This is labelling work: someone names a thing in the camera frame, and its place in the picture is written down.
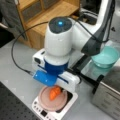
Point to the teal bowl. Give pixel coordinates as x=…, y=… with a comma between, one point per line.
x=106, y=58

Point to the wooden shelf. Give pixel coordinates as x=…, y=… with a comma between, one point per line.
x=35, y=13

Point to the pink plate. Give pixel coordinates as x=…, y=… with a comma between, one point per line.
x=52, y=105

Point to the orange toy carrot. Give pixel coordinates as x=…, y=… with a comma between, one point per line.
x=54, y=92

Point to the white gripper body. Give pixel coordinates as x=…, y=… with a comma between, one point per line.
x=65, y=79

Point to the oven door with handle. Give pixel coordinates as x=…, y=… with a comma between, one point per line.
x=89, y=71

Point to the silver toaster oven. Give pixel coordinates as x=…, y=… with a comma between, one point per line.
x=107, y=91

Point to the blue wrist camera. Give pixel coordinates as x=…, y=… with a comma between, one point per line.
x=45, y=78

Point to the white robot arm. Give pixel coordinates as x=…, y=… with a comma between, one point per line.
x=64, y=36

